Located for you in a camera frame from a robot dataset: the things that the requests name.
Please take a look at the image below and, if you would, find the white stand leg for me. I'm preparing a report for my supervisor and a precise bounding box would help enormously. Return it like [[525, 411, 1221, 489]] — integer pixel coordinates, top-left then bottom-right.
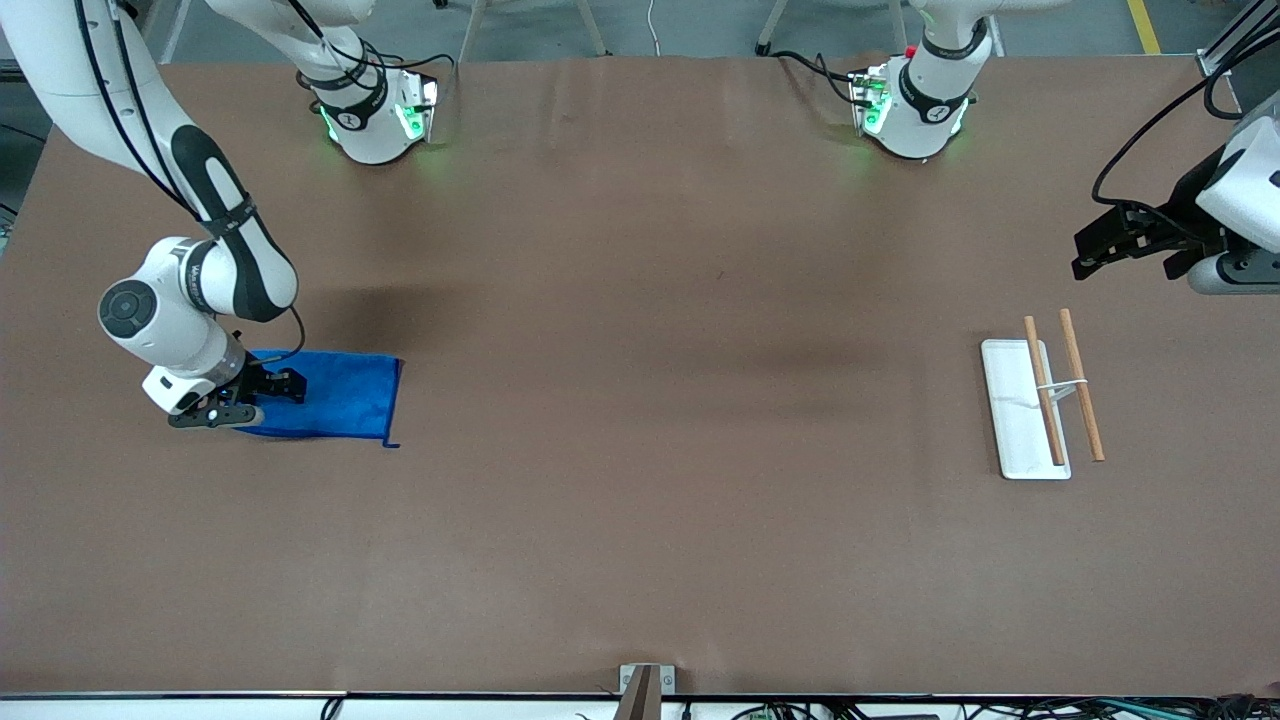
[[576, 0, 609, 57], [458, 0, 493, 61], [755, 0, 793, 57]]

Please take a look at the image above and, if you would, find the white left base connector box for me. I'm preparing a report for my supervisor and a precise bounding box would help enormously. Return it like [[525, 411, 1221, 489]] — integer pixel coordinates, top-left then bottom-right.
[[850, 65, 893, 136]]

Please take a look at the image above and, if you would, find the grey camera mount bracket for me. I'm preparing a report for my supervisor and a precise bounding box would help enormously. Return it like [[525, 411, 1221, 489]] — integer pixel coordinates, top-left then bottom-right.
[[612, 663, 677, 720]]

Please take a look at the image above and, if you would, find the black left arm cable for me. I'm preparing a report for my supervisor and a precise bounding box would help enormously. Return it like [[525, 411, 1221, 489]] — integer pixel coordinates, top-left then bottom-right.
[[1092, 30, 1280, 243]]

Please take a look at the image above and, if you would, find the black base cable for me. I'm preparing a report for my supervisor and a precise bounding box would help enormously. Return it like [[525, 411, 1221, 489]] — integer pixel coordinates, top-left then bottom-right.
[[378, 48, 458, 96], [775, 50, 863, 106]]

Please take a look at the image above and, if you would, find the brown paper table cover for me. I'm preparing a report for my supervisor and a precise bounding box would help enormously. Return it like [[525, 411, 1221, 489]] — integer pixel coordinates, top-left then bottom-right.
[[0, 52, 1280, 698]]

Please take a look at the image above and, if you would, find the white base connector box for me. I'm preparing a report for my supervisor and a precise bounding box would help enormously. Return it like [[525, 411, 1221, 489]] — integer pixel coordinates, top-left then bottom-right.
[[850, 65, 893, 136], [398, 72, 441, 143]]

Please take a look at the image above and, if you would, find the black left base cable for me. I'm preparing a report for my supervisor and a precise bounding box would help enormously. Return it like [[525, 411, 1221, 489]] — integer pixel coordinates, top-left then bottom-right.
[[775, 50, 863, 106]]

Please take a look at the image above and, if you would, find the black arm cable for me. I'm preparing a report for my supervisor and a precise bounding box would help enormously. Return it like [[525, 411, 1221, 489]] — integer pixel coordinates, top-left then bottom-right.
[[1092, 30, 1280, 243], [75, 0, 307, 367]]

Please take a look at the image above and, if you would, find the black right base cable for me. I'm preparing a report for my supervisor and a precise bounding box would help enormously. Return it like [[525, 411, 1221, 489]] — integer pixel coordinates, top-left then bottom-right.
[[378, 48, 458, 96]]

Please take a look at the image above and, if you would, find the white right base connector box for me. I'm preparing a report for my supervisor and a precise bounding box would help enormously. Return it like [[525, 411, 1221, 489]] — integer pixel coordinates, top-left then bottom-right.
[[398, 72, 441, 143]]

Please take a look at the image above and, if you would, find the blue towel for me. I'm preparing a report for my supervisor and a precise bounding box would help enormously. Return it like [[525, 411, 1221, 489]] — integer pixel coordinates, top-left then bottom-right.
[[238, 349, 403, 449]]

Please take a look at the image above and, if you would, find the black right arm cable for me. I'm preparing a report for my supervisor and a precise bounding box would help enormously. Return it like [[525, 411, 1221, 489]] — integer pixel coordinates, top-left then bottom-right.
[[75, 0, 307, 367]]

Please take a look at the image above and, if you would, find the wooden rack rod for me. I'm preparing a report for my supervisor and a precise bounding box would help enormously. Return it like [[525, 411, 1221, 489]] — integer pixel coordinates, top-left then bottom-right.
[[1059, 308, 1106, 463], [1023, 315, 1067, 468]]

